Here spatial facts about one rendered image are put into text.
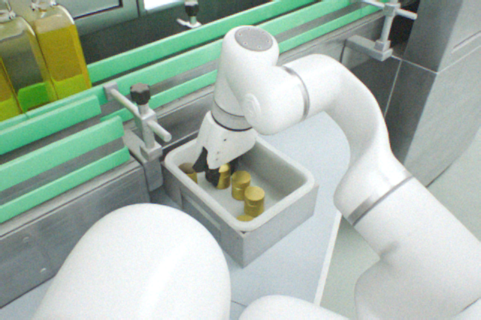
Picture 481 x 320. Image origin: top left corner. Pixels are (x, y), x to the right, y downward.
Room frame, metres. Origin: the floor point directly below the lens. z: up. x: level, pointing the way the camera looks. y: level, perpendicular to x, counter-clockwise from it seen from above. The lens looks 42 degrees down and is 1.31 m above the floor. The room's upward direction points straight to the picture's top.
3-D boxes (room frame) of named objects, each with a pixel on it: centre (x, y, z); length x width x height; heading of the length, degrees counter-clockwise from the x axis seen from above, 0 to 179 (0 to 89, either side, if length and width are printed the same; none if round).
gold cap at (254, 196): (0.47, -0.03, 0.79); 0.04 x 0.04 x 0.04
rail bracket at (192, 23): (0.81, 0.10, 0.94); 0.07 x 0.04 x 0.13; 41
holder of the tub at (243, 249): (0.53, 0.02, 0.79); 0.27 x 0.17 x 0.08; 41
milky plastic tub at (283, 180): (0.51, 0.00, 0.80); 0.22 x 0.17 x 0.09; 41
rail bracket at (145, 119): (0.51, 0.15, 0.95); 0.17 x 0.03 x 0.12; 41
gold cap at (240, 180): (0.51, -0.01, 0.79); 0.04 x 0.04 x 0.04
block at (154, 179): (0.52, 0.16, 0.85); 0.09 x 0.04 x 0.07; 41
